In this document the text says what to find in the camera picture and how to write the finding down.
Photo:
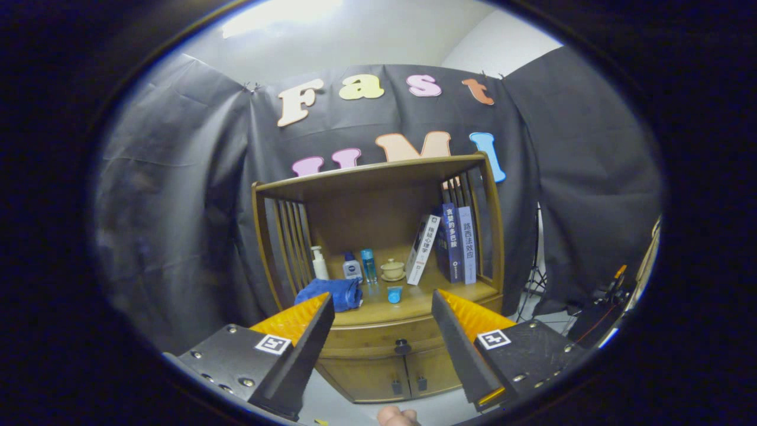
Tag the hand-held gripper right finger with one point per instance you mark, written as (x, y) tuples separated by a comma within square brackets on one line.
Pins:
[(458, 355)]

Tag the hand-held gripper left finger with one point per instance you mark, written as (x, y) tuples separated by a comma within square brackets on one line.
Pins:
[(304, 361)]

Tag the wooden drawer with black knob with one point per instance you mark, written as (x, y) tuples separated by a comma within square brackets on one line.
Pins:
[(378, 337)]

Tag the white and blue tube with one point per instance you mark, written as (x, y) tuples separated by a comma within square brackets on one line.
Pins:
[(394, 294)]

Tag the wooden cabinet door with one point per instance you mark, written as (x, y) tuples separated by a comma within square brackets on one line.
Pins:
[(366, 378), (432, 373)]

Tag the wooden countertop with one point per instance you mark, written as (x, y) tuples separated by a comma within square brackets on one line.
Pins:
[(414, 302)]

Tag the wooden cabinet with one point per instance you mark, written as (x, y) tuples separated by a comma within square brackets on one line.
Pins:
[(366, 219)]

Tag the blue folded towel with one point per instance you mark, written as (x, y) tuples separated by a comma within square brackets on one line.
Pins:
[(337, 291)]

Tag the white pump bottle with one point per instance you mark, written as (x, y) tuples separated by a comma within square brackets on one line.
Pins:
[(320, 269)]

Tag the white bottle with blue cap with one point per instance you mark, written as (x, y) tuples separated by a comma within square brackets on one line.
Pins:
[(352, 269)]

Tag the black tripod stand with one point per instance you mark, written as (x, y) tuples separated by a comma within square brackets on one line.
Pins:
[(535, 284)]

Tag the beige lidded teacup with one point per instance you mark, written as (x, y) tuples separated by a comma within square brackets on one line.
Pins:
[(392, 271)]

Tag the white book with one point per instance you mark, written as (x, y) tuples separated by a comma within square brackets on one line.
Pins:
[(423, 251)]

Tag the pale blue book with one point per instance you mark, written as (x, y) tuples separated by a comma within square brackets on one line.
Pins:
[(467, 245)]

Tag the dark blue book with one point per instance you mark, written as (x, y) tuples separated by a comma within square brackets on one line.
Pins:
[(453, 242)]

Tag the clear blue bottle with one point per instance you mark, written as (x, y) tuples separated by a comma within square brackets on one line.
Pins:
[(369, 266)]

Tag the black clamp with orange tip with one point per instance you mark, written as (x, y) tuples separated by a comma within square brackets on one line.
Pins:
[(609, 296)]

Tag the pale wooden board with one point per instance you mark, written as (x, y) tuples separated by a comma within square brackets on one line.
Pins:
[(649, 260)]

